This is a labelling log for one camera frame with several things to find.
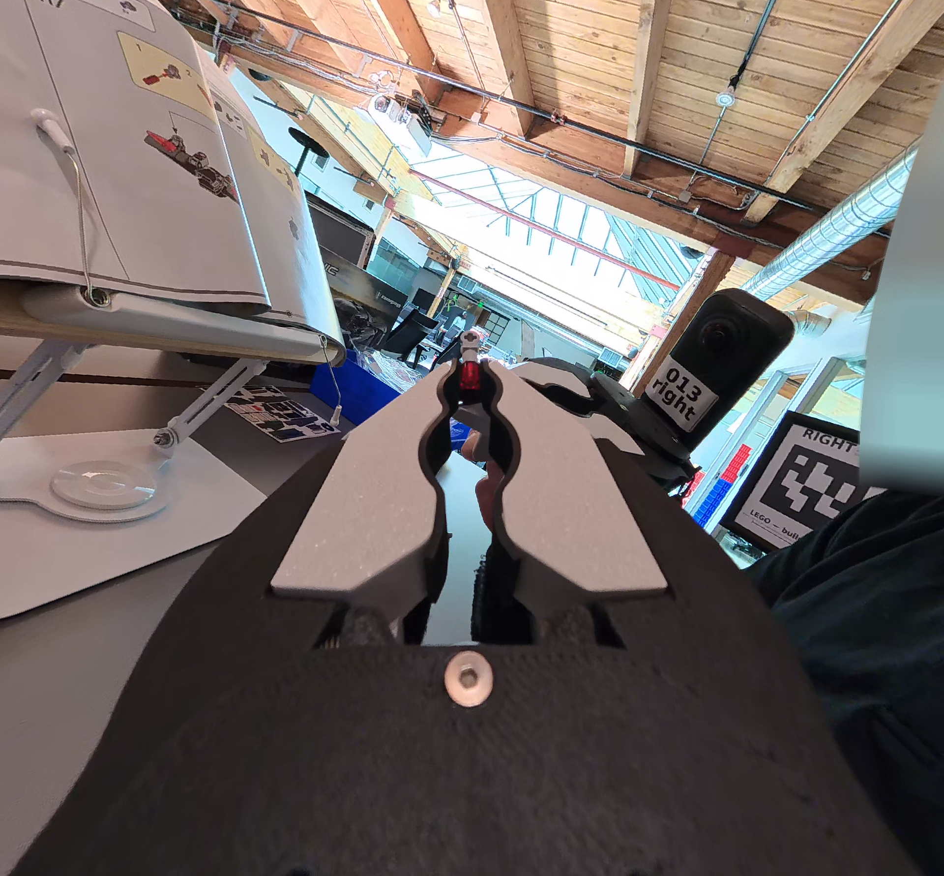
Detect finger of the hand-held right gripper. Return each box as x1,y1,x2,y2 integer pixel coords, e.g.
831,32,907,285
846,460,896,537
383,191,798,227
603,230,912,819
507,361,592,400
589,416,646,459

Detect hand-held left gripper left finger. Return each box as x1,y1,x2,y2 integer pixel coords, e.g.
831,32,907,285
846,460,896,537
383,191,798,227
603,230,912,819
270,362,462,647

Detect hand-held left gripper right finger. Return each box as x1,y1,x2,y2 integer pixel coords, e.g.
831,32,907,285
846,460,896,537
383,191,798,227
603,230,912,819
481,362,670,641

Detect dark lego set box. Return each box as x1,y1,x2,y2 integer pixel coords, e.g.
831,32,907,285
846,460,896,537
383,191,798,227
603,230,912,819
306,193,407,355

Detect lego instruction booklet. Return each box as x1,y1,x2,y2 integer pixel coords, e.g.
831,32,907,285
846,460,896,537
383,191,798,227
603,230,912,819
0,0,345,346

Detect person's right hand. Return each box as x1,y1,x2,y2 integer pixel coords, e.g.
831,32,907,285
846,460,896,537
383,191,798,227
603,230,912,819
474,441,508,532

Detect blue plastic parts bin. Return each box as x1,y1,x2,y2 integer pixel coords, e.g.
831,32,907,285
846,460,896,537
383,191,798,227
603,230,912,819
308,348,405,428

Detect rack of red blue bins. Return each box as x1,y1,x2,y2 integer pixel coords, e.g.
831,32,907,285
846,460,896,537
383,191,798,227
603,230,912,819
682,444,753,526

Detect black sticker sheet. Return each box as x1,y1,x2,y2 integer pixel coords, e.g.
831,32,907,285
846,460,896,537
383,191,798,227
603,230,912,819
220,383,342,445

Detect clear plastic bags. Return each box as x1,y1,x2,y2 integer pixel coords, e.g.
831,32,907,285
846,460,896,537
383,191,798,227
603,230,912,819
347,341,451,393

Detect framed black white marker sign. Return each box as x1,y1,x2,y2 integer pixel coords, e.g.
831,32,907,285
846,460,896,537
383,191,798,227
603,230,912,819
719,411,886,554

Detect white book stand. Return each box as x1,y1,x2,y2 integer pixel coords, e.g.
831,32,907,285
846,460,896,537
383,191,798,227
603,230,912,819
0,109,348,619

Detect person in dark shirt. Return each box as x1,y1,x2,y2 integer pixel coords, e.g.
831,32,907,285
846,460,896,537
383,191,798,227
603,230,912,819
745,488,944,876

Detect black floor lamp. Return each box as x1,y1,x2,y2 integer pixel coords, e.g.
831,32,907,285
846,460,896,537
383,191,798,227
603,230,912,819
288,127,330,180

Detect silver ventilation duct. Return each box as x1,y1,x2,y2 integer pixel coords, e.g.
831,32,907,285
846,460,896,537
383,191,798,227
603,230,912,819
741,142,923,305

